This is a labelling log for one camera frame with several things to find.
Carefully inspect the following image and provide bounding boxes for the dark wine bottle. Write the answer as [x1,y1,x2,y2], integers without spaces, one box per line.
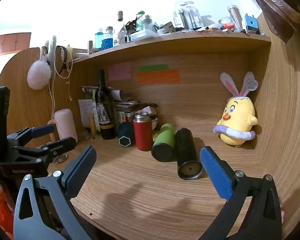
[95,69,117,140]

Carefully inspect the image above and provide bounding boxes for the dark green cup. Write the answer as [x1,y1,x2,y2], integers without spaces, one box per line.
[118,121,135,147]

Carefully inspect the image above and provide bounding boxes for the pale pink cylindrical container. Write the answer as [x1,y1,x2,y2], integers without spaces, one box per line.
[54,108,79,143]

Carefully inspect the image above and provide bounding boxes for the white note paper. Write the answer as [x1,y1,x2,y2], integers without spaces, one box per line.
[78,99,95,128]

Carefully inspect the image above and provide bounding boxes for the green sticky note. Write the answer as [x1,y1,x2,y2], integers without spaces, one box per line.
[138,64,169,71]

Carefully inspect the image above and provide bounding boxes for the wooden shelf board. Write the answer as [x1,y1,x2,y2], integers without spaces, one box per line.
[72,32,272,63]

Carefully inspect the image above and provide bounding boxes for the yellow chick plush toy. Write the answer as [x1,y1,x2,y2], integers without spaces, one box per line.
[213,71,258,147]

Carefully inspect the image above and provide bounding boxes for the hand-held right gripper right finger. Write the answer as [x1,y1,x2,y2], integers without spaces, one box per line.
[199,145,283,240]

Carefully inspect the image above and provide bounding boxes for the white fluffy pompom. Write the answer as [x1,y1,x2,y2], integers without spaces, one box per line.
[27,55,52,90]

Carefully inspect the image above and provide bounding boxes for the teal liquid bottle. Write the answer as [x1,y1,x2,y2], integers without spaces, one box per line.
[94,28,104,49]

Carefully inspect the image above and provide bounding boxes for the white cable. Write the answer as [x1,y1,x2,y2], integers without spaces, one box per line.
[49,47,73,120]

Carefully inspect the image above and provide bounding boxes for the clear plastic packages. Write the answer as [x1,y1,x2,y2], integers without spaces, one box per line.
[174,1,204,30]

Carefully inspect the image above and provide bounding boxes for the white plush headband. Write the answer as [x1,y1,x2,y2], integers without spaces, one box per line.
[46,35,57,60]

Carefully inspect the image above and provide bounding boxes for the white patterned mug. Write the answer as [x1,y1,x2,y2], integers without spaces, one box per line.
[114,31,127,46]

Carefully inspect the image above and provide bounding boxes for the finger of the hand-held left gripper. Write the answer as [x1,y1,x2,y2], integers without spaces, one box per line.
[7,124,56,143]
[13,137,77,162]

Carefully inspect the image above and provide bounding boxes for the black cup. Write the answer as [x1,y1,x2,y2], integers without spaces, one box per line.
[174,127,203,180]

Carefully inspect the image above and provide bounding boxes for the red thermos cup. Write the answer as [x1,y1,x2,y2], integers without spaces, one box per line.
[133,112,154,152]

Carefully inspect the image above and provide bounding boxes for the orange sticky note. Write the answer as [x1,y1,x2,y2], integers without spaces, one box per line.
[137,69,180,85]

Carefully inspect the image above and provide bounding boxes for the blue box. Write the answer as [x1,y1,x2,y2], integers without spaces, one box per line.
[244,13,260,34]

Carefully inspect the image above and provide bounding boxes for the stack of books and papers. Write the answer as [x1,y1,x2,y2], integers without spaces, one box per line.
[81,85,141,130]

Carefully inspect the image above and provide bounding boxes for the wooden wall cabinets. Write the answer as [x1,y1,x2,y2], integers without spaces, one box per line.
[0,32,32,55]

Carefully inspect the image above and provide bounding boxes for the blue patterned glass bottle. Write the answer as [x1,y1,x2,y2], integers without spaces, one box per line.
[102,27,115,48]

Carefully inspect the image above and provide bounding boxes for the yellow tube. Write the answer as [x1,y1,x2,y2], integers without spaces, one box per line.
[89,114,97,136]

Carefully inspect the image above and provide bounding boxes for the black dotted headband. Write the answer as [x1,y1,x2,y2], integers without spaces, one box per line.
[56,45,68,74]

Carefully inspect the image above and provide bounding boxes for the green capped bottle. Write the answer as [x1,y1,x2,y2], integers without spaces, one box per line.
[136,11,145,32]

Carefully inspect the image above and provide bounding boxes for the glass jar of sticks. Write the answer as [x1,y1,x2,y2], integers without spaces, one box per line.
[227,5,242,32]

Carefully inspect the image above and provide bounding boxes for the pink sticky note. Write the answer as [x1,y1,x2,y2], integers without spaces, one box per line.
[108,62,132,81]

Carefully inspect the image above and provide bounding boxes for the brown hanging cloth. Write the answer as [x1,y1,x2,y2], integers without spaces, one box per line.
[247,0,300,43]

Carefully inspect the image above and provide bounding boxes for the white plastic tray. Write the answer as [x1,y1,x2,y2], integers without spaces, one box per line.
[131,29,158,42]

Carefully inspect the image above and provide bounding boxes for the clear corked bottle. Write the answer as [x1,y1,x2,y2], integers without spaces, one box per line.
[116,11,128,34]

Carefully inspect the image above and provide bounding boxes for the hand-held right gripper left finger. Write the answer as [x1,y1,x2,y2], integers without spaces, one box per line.
[13,145,98,240]

